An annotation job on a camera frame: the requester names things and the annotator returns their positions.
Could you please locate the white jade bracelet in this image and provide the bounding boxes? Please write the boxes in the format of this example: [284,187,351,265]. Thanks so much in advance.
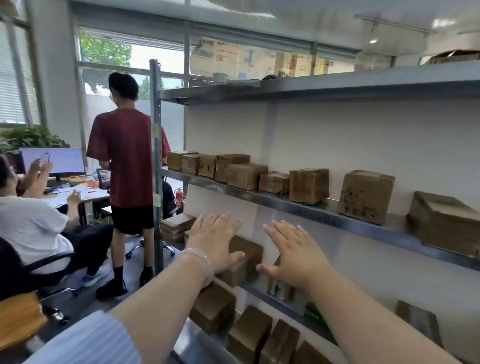
[179,247,215,289]

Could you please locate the white window blinds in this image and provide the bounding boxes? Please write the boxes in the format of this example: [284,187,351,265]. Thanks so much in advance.
[0,20,42,127]

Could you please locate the pile of brown cardboard boxes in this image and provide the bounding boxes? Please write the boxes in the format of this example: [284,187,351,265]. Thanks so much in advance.
[161,212,445,364]

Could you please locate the person's left forearm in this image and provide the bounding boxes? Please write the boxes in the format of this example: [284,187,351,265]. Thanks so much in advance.
[107,251,211,364]

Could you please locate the ceiling track light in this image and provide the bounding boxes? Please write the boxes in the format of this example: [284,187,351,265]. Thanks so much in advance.
[354,14,432,37]

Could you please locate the row of brown cardboard boxes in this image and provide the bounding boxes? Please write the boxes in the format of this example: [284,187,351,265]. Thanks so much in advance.
[167,150,480,258]

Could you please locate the person's right hand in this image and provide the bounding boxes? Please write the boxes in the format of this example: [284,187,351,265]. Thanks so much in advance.
[255,220,337,296]

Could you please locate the green potted plant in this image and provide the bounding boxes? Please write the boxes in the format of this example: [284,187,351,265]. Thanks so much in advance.
[0,126,70,155]

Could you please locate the computer monitor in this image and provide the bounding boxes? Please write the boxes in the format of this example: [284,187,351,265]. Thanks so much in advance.
[18,146,87,187]

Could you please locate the row of paper posters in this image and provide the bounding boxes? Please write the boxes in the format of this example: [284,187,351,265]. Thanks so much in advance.
[190,37,331,80]

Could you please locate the person's left hand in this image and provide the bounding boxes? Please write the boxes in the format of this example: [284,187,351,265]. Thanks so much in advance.
[185,211,247,278]

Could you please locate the metal shelving rack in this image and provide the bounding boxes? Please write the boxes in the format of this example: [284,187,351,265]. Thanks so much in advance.
[149,59,480,364]

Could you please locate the person's right forearm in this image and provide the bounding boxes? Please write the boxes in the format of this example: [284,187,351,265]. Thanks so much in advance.
[305,268,462,364]

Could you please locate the white office desk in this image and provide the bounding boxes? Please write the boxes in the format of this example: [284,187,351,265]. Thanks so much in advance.
[43,182,112,226]

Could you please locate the light blue striped sleeve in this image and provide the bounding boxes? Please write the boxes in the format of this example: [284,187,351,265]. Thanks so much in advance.
[22,309,143,364]

